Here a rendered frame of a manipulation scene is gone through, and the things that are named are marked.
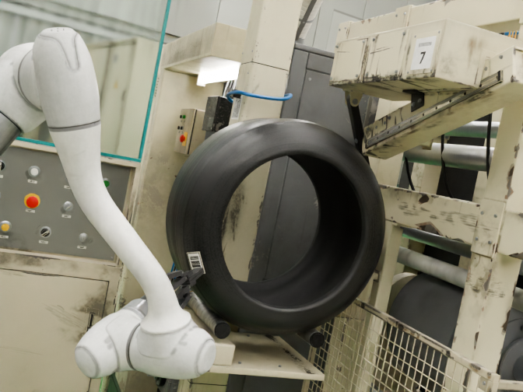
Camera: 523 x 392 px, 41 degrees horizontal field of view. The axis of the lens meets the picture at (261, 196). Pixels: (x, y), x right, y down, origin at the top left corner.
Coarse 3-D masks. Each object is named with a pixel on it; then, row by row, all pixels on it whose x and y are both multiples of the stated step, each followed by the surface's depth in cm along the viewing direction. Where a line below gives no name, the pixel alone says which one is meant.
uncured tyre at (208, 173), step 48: (240, 144) 178; (288, 144) 180; (336, 144) 185; (192, 192) 177; (336, 192) 217; (192, 240) 177; (336, 240) 218; (192, 288) 187; (240, 288) 211; (288, 288) 216; (336, 288) 191
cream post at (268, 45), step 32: (256, 0) 222; (288, 0) 217; (256, 32) 216; (288, 32) 218; (256, 64) 216; (288, 64) 219; (256, 192) 221; (224, 224) 218; (256, 224) 222; (224, 256) 220; (192, 384) 221; (224, 384) 225
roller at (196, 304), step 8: (192, 296) 209; (192, 304) 205; (200, 304) 200; (200, 312) 196; (208, 312) 192; (208, 320) 188; (216, 320) 185; (224, 320) 185; (216, 328) 182; (224, 328) 183; (216, 336) 182; (224, 336) 183
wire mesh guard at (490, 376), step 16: (352, 304) 216; (368, 304) 207; (384, 320) 196; (336, 336) 222; (416, 336) 180; (352, 352) 211; (368, 352) 202; (448, 352) 167; (480, 368) 156; (304, 384) 236; (368, 384) 200; (384, 384) 192; (400, 384) 185; (496, 384) 152
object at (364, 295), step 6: (372, 276) 230; (372, 282) 231; (366, 288) 230; (360, 294) 230; (366, 294) 230; (366, 300) 231; (348, 306) 229; (354, 306) 229; (348, 312) 229; (354, 312) 230; (348, 318) 229; (360, 318) 231
